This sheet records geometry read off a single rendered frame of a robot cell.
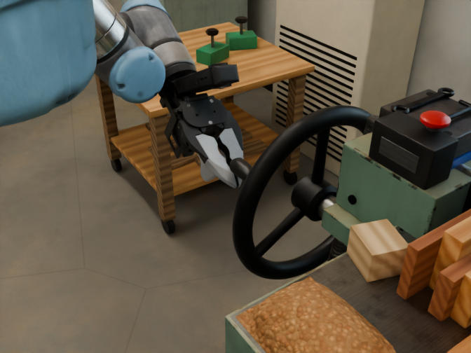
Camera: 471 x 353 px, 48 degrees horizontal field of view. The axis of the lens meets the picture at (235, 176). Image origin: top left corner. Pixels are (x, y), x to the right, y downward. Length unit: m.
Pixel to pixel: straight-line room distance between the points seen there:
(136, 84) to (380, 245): 0.38
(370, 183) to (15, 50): 0.50
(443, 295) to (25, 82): 0.41
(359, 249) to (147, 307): 1.25
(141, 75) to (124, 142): 1.48
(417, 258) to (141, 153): 1.69
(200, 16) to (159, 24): 1.76
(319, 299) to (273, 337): 0.05
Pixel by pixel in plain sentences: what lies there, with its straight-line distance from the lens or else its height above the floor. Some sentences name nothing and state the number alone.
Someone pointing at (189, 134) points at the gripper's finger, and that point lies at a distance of 0.77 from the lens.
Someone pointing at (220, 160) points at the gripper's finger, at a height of 0.87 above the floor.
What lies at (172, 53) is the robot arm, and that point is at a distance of 0.84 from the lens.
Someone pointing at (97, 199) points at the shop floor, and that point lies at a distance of 2.19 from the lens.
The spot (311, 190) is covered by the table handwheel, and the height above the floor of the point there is 0.84.
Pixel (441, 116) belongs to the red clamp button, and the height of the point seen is 1.03.
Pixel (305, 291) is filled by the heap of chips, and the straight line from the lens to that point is 0.48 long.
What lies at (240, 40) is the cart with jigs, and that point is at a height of 0.56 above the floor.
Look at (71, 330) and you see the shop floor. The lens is 1.72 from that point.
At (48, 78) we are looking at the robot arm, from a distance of 0.19.
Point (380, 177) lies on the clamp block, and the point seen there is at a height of 0.95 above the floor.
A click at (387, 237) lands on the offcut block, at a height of 0.94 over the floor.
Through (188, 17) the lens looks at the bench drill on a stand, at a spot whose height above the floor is 0.48.
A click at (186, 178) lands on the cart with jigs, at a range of 1.94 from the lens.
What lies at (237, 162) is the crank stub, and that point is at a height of 0.88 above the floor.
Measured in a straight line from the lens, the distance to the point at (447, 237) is 0.51.
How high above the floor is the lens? 1.28
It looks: 35 degrees down
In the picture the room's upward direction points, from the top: straight up
